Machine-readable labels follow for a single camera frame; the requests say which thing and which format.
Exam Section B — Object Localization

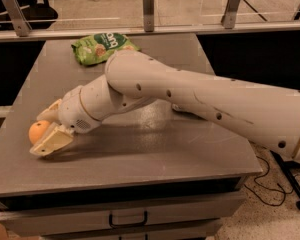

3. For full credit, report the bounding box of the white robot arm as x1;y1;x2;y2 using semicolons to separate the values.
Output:
30;50;300;161

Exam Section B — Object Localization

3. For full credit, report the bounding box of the black office chair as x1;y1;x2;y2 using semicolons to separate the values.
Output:
0;0;59;32

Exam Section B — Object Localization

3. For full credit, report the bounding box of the middle metal bracket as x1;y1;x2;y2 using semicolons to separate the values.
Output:
142;0;154;32

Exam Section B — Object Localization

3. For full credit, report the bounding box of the orange fruit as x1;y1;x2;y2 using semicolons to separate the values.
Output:
28;120;51;144

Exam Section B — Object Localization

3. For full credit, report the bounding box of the grey cabinet drawer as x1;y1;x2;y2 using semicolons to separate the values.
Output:
0;191;245;237

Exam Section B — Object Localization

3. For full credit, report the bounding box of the right metal bracket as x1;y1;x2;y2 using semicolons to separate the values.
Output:
221;0;241;29

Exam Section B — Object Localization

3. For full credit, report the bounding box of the black stand leg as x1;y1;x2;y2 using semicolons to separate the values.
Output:
271;152;300;210

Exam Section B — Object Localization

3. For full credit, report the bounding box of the lower grey drawer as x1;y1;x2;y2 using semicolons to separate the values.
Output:
39;218;224;240

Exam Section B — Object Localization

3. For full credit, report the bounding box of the metal window rail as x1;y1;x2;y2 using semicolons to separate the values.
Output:
0;20;300;43

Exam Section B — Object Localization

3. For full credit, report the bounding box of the left metal bracket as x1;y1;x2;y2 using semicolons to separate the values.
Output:
1;0;32;37

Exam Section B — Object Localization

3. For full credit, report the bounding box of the black floor cable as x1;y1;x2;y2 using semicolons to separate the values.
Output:
243;155;300;207

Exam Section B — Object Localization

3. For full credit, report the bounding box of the white green soda can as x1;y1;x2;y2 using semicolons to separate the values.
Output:
171;104;193;114

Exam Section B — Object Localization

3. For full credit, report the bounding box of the metal bracket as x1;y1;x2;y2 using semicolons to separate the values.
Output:
1;0;32;37
221;0;241;29
142;0;154;32

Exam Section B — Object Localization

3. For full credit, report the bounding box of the black drawer handle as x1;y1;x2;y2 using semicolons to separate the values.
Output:
108;211;148;229

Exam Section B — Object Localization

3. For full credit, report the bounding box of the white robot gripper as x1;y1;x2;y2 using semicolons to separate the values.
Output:
30;85;101;156

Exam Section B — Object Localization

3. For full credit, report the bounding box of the green snack bag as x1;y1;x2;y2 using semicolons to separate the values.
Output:
71;33;140;66

